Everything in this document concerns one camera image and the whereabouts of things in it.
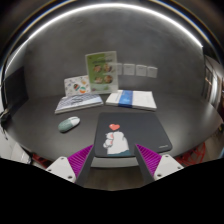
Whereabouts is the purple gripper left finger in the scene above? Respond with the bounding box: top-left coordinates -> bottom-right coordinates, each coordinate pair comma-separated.
46,145 -> 94,186

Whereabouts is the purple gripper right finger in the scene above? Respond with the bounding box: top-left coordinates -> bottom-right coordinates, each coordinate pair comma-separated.
134,144 -> 183,185

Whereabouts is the black cartoon mouse pad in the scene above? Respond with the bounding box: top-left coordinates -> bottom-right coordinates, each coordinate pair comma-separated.
94,112 -> 172,158

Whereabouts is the striped grey book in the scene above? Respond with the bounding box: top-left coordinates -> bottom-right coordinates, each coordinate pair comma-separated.
55,93 -> 103,114

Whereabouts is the white book with blue band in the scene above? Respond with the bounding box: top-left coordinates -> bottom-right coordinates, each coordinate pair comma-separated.
106,90 -> 157,111

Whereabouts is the white card with stickers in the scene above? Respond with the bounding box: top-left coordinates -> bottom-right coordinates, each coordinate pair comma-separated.
64,75 -> 90,96

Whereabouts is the standing green food menu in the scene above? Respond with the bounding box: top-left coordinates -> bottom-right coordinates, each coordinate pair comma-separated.
85,51 -> 118,94

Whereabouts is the red cable coil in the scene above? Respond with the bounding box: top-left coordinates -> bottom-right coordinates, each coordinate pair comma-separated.
174,142 -> 208,167

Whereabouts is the white wall socket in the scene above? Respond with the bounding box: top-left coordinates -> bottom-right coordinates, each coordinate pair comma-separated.
147,67 -> 158,78
123,64 -> 135,75
136,65 -> 147,77
117,63 -> 123,75

